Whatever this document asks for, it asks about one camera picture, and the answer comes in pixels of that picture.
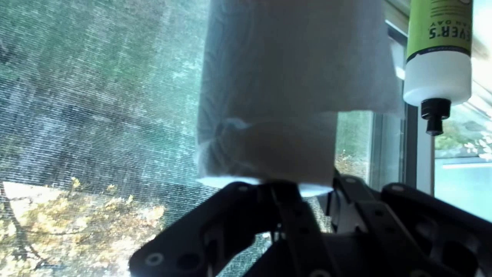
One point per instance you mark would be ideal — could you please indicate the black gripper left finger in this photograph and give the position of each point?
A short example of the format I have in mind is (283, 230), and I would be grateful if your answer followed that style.
(205, 232)

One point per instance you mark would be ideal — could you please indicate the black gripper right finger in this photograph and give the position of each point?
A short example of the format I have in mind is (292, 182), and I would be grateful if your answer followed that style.
(425, 225)

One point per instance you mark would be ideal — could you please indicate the white paper towel roll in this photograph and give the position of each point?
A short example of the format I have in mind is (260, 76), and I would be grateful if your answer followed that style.
(286, 78)

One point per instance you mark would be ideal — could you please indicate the green label soap bottle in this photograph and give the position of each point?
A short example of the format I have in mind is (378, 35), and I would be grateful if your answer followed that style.
(438, 56)

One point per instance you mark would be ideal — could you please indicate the white window frame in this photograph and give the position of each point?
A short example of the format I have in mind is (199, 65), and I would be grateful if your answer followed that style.
(409, 144)

